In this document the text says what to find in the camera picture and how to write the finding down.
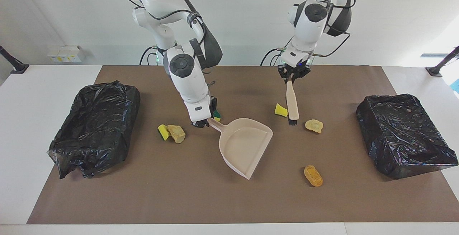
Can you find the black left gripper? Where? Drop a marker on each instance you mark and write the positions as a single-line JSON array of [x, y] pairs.
[[294, 70]]

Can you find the small yellow green sponge piece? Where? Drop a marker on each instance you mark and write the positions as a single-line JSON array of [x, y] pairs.
[[163, 132]]

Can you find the brown table mat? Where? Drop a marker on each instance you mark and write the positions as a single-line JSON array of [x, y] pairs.
[[179, 199]]

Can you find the black camera stand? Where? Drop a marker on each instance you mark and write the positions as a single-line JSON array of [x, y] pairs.
[[18, 67], [435, 70]]

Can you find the white wall boxes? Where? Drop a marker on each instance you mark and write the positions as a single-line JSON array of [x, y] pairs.
[[66, 53]]

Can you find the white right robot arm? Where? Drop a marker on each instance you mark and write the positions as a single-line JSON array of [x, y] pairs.
[[186, 80]]

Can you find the wide green yellow sponge piece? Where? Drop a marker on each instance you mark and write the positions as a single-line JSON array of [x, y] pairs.
[[217, 116]]

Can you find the beige hand brush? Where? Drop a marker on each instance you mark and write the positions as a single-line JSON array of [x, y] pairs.
[[292, 102]]

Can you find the beige plastic dustpan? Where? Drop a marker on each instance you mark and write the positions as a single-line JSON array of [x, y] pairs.
[[244, 145]]

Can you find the blue object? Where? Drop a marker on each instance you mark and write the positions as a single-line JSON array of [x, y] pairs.
[[456, 86]]

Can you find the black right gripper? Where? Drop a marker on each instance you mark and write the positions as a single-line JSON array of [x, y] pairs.
[[213, 106]]

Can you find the brown oval sponge scrap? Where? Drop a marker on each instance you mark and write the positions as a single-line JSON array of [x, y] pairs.
[[313, 175]]

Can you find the pale sponge scrap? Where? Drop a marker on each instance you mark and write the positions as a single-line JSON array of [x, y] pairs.
[[314, 126]]

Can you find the empty black bag-lined bin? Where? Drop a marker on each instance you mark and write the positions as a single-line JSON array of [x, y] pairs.
[[401, 131]]

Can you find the black bag-lined bin with flap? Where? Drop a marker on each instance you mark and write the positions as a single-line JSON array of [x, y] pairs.
[[89, 145]]

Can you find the pale beige scrap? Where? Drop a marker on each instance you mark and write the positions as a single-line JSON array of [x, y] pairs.
[[176, 134]]

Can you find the plain yellow sponge piece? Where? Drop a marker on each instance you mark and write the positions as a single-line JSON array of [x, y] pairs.
[[280, 110]]

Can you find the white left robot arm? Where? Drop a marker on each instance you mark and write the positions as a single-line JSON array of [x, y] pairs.
[[308, 23]]

